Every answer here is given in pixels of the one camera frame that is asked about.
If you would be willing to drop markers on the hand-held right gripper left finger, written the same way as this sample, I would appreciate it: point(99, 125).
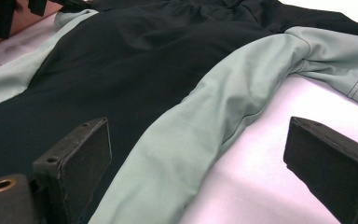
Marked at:
point(74, 161)

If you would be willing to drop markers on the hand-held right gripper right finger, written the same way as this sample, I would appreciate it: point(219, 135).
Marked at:
point(332, 165)

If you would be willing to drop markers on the black and green shirt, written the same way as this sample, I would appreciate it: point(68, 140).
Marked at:
point(130, 68)

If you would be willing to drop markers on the pink basin with grey rim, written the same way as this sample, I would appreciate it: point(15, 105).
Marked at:
point(24, 21)

